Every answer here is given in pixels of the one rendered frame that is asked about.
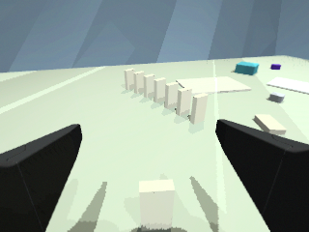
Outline small grey block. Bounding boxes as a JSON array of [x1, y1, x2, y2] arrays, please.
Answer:
[[269, 92, 285, 103]]

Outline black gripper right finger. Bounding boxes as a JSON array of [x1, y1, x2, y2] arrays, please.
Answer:
[[215, 119, 309, 232]]

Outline small purple cube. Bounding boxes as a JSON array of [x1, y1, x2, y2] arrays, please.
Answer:
[[270, 64, 281, 70]]

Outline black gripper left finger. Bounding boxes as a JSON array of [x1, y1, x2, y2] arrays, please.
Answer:
[[0, 124, 82, 232]]

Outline teal rectangular block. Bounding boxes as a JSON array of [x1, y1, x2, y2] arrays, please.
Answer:
[[235, 61, 260, 75]]

